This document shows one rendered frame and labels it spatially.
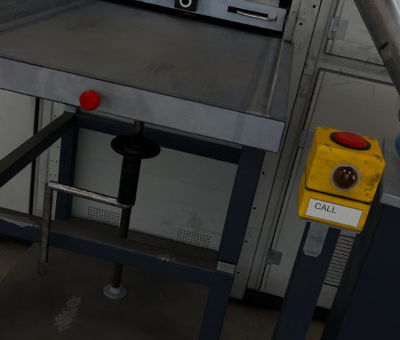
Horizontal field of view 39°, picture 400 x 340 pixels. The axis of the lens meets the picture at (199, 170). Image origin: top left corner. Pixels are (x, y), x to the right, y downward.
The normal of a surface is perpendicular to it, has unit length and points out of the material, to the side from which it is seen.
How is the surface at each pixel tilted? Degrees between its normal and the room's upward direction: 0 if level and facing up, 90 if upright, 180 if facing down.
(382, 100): 90
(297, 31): 90
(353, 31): 90
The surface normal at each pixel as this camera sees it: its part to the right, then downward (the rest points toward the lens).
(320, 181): -0.17, 0.39
